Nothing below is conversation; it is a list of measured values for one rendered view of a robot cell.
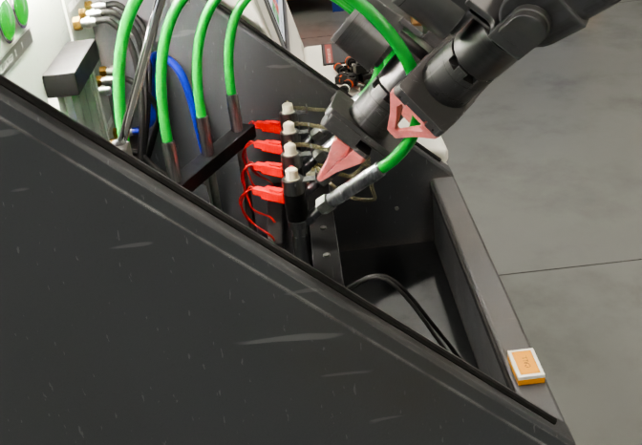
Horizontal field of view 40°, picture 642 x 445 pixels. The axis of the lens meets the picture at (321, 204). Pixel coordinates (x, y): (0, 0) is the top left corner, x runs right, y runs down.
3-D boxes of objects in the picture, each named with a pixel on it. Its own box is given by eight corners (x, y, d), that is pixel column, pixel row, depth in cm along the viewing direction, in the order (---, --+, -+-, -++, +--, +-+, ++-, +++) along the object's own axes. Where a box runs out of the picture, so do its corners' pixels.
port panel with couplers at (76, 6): (129, 191, 131) (82, -19, 118) (106, 194, 131) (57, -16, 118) (140, 156, 143) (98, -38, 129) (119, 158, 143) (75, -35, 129)
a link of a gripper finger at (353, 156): (294, 145, 115) (337, 93, 111) (337, 179, 116) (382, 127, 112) (284, 166, 109) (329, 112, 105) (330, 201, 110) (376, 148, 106)
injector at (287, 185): (336, 318, 121) (320, 179, 111) (300, 322, 121) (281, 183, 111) (335, 307, 123) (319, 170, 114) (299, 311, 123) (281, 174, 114)
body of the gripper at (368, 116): (330, 98, 111) (366, 54, 108) (393, 148, 113) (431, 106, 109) (321, 117, 105) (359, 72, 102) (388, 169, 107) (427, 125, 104)
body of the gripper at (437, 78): (388, 95, 88) (427, 56, 82) (440, 43, 93) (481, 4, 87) (434, 141, 88) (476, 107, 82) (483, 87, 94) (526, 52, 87)
